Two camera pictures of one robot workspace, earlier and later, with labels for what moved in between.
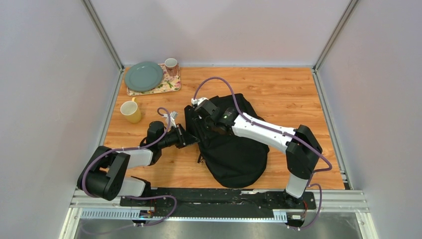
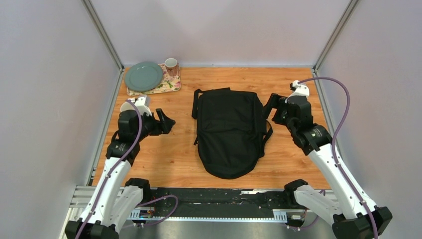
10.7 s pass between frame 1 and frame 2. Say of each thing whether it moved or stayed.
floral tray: stayed
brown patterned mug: stayed
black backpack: moved
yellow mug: stayed
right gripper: moved
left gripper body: moved
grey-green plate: stayed
